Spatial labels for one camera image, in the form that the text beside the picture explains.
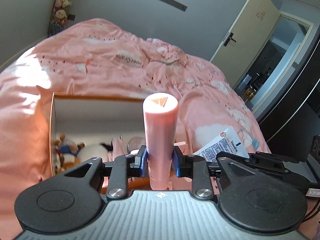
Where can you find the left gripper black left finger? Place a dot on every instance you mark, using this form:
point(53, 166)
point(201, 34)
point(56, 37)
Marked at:
point(121, 169)

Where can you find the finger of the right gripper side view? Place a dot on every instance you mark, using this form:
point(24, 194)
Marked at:
point(232, 156)

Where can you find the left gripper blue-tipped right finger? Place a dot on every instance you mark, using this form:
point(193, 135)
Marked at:
point(195, 168)

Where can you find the white vaseline cream tube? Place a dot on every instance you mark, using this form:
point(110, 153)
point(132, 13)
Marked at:
point(227, 141)

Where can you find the pink cylindrical bottle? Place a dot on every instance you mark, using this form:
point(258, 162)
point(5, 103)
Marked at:
point(160, 112)

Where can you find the pink folded cloth pouch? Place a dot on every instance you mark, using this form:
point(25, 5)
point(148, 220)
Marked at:
point(118, 149)

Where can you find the white panda plush toy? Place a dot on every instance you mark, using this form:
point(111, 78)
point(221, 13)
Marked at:
point(101, 150)

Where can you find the orange cardboard storage box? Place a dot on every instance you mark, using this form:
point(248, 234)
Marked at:
point(93, 120)

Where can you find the orange duck plush toy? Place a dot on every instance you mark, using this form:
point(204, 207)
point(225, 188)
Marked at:
point(66, 153)

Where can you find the pink printed bed quilt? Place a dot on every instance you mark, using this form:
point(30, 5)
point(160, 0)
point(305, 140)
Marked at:
point(96, 57)

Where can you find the cream bedroom door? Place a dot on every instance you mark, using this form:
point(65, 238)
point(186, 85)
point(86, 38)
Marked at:
point(245, 39)

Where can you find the black wall plate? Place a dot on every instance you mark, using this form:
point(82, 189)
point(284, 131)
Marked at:
point(175, 4)

